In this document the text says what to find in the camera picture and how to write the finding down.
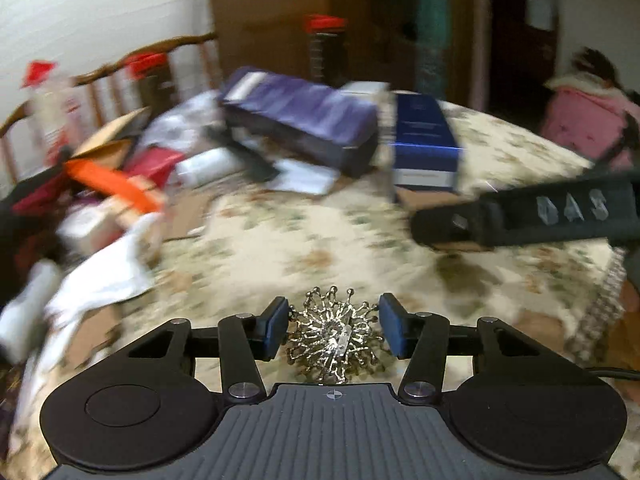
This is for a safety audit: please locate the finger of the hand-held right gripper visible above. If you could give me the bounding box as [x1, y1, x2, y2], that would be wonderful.
[410, 199, 483, 250]

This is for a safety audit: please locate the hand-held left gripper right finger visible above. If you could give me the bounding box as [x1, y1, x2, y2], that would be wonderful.
[378, 293, 544, 405]

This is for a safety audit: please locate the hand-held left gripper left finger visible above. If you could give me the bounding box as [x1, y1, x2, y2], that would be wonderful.
[127, 296, 290, 405]

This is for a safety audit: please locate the silver spiky metal ball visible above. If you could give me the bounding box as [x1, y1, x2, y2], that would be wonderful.
[284, 285, 385, 385]

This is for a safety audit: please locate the dark blue box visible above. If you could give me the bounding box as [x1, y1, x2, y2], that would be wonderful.
[391, 92, 464, 194]

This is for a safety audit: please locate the angled brown cardboard piece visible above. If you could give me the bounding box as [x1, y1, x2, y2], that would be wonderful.
[164, 191, 213, 242]

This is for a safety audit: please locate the white paper sheet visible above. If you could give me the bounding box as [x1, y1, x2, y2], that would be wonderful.
[264, 159, 342, 197]

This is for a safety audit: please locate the small white box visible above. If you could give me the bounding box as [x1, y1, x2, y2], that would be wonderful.
[344, 81, 392, 107]

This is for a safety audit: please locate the white cylindrical bottle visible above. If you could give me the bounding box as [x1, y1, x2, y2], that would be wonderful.
[176, 149, 247, 187]

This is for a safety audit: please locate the long purple patterned box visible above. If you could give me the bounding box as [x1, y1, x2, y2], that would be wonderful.
[219, 66, 381, 179]

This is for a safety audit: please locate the white cloth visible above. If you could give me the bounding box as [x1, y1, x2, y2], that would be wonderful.
[44, 211, 167, 322]

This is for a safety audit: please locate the dark wooden door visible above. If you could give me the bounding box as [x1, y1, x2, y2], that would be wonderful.
[489, 0, 562, 128]

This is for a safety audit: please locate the flat red box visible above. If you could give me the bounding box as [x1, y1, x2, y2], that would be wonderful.
[124, 147, 202, 190]

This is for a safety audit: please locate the green pillar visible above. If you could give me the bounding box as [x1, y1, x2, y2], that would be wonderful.
[416, 0, 455, 97]

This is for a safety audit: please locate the white printed carton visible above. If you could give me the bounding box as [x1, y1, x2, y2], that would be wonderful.
[56, 204, 127, 257]

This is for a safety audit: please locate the dark jar with red lid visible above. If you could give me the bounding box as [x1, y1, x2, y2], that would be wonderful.
[126, 53, 174, 112]
[304, 15, 349, 87]

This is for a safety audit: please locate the crumpled clear plastic bag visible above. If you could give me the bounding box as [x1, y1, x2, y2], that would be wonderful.
[144, 91, 227, 152]

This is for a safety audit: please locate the brown paper envelope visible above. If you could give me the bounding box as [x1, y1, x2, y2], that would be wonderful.
[71, 106, 152, 162]

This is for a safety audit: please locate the large brown cardboard box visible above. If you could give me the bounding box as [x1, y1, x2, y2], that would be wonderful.
[206, 0, 422, 92]

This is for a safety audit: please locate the black and maroon clothing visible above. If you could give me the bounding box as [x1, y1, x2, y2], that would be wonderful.
[0, 169, 68, 307]

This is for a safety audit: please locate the wooden chair with slats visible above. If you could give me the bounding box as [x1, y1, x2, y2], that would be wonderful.
[0, 32, 222, 183]

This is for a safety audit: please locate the red-capped clear bottle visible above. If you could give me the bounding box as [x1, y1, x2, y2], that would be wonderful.
[24, 60, 77, 162]

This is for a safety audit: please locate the black cable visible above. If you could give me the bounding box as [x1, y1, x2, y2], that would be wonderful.
[584, 367, 640, 382]

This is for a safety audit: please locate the orange strap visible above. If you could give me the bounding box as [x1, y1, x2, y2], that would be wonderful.
[64, 159, 167, 215]

